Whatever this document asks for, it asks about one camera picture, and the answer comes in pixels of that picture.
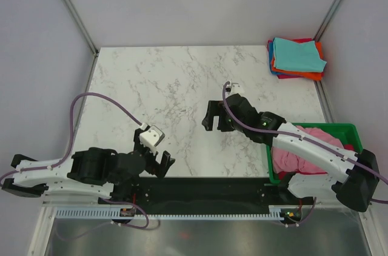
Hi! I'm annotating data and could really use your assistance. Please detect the pink t shirt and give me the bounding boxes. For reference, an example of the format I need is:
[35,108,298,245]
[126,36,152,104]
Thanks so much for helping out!
[271,126,344,176]

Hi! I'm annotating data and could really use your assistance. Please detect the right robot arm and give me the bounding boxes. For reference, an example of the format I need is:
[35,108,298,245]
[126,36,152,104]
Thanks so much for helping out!
[202,93,380,212]

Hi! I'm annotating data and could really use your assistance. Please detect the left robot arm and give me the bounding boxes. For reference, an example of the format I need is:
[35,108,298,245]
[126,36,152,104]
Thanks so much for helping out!
[1,126,175,203]

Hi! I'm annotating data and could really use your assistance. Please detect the folded blue t shirt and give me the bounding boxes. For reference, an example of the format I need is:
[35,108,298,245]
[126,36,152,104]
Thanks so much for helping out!
[267,40,273,73]

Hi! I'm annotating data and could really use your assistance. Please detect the folded teal t shirt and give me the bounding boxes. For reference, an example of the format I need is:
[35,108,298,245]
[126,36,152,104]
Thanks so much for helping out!
[273,38,327,73]

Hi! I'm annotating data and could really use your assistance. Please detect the folded orange t shirt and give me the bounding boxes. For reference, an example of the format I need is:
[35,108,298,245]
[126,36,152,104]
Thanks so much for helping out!
[272,42,324,81]

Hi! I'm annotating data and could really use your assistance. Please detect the green plastic bin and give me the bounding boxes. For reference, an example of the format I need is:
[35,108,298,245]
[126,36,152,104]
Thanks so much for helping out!
[266,123,363,185]

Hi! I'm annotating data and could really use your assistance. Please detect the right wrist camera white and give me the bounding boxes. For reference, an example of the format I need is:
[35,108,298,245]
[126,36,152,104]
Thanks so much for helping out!
[226,83,244,96]

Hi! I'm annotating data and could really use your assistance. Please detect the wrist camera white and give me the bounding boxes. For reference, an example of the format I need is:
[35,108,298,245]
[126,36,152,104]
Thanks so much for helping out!
[226,83,244,96]
[139,125,165,155]

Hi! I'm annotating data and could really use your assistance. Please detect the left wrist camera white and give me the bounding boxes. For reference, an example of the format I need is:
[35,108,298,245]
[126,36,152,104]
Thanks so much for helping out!
[139,125,165,155]

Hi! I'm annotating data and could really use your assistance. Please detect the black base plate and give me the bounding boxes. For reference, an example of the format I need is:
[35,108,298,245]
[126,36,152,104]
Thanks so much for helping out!
[109,177,313,215]

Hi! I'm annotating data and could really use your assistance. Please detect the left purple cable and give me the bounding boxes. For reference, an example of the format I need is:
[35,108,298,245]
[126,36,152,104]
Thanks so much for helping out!
[0,93,149,187]

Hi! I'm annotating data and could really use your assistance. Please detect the white slotted cable duct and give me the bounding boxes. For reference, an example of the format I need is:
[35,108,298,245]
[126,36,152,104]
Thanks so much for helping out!
[55,206,286,221]

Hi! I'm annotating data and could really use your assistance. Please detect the right aluminium frame post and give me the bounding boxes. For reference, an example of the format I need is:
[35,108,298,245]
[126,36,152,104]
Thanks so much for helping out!
[313,0,363,42]

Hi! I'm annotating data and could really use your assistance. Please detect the aluminium frame post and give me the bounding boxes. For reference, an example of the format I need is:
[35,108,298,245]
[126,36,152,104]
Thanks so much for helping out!
[313,0,363,42]
[61,0,99,57]

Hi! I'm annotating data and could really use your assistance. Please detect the left aluminium frame post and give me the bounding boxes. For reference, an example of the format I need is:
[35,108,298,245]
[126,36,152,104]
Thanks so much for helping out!
[61,0,99,57]

